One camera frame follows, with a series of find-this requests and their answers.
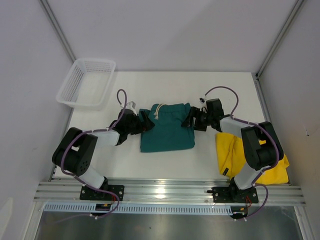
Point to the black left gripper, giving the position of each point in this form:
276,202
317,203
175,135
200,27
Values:
144,126

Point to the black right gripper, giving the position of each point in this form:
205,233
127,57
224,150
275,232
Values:
195,112

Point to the green shorts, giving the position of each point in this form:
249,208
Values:
167,133

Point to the yellow shorts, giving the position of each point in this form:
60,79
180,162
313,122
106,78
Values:
231,159

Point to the white plastic basket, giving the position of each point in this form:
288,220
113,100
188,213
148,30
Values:
88,84

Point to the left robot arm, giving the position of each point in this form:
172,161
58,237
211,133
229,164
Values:
75,151

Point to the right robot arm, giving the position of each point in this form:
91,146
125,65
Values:
262,148

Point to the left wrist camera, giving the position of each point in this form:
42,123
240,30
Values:
131,105

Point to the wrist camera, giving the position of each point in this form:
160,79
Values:
131,105
202,100

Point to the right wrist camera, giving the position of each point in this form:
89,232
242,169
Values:
202,100

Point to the aluminium rail frame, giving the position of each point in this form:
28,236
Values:
168,192

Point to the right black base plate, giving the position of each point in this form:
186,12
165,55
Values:
229,194

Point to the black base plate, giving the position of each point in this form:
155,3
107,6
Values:
88,194
229,194

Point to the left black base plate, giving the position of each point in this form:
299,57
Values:
88,194

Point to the white slotted cable duct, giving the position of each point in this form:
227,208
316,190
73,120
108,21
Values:
134,208

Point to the left corner aluminium post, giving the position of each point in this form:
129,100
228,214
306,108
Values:
53,20

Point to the corner aluminium post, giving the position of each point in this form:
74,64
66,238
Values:
53,20
288,23

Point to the right corner aluminium post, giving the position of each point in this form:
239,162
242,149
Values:
288,23

